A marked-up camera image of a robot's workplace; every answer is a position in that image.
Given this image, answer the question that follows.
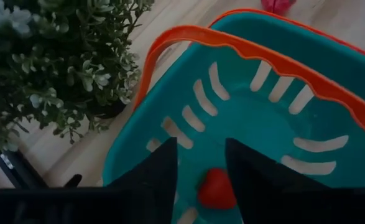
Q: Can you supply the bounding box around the pink produce piece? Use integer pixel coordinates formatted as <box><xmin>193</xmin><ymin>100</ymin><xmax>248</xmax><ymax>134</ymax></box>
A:
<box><xmin>261</xmin><ymin>0</ymin><xmax>297</xmax><ymax>16</ymax></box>

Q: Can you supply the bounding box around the teal basket orange rim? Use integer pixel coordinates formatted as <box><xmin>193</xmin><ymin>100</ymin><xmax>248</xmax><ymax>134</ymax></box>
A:
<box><xmin>102</xmin><ymin>7</ymin><xmax>365</xmax><ymax>224</ymax></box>

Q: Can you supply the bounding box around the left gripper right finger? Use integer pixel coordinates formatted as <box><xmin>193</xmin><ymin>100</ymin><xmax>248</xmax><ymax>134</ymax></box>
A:
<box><xmin>224</xmin><ymin>138</ymin><xmax>331</xmax><ymax>224</ymax></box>

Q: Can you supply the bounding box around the black aluminium rig frame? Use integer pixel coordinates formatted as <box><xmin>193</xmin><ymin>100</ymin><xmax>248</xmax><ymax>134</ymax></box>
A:
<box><xmin>0</xmin><ymin>124</ymin><xmax>83</xmax><ymax>190</ymax></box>

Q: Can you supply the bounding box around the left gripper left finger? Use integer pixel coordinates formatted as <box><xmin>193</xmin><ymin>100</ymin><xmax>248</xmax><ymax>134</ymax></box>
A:
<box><xmin>106</xmin><ymin>136</ymin><xmax>179</xmax><ymax>224</ymax></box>

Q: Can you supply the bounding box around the red toy strawberry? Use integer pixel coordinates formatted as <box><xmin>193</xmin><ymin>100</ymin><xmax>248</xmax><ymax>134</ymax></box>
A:
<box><xmin>197</xmin><ymin>167</ymin><xmax>238</xmax><ymax>210</ymax></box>

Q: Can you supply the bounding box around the artificial green potted plant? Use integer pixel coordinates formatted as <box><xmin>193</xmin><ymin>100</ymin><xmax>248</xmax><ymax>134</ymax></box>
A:
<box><xmin>0</xmin><ymin>0</ymin><xmax>155</xmax><ymax>156</ymax></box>

